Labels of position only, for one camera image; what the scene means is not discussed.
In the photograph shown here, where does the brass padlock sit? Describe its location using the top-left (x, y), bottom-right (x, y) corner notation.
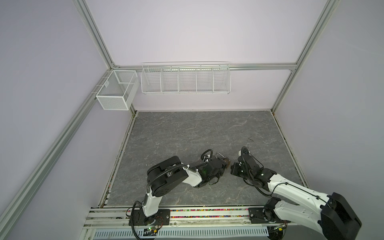
top-left (215, 152), bottom-right (231, 169)

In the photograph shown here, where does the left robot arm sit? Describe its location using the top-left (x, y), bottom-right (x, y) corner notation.
top-left (141, 149), bottom-right (231, 218)

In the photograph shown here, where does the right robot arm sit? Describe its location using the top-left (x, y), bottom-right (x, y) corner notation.
top-left (231, 147), bottom-right (362, 240)

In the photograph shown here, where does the white mesh box basket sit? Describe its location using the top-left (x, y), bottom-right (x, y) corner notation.
top-left (96, 70), bottom-right (140, 111)

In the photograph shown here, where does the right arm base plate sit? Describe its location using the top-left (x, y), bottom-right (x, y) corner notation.
top-left (248, 207), bottom-right (279, 224)

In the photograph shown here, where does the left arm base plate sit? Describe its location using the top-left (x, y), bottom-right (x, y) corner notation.
top-left (129, 209), bottom-right (171, 227)

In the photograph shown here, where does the white wire shelf basket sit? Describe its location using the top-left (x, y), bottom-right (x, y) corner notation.
top-left (141, 62), bottom-right (232, 95)

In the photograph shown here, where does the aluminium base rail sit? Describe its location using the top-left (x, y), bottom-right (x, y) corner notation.
top-left (79, 204), bottom-right (334, 230)

